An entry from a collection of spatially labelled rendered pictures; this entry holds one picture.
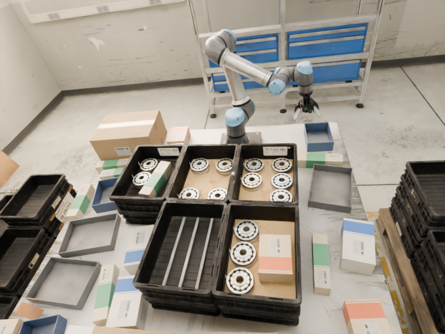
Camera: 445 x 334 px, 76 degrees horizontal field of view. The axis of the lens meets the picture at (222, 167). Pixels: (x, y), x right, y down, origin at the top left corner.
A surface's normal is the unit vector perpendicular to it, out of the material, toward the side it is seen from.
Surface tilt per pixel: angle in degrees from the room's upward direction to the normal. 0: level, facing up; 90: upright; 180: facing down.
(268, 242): 0
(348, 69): 90
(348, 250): 0
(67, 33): 90
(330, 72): 90
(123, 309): 0
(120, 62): 90
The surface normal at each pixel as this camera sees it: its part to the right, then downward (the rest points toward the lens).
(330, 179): -0.15, -0.72
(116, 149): -0.07, 0.69
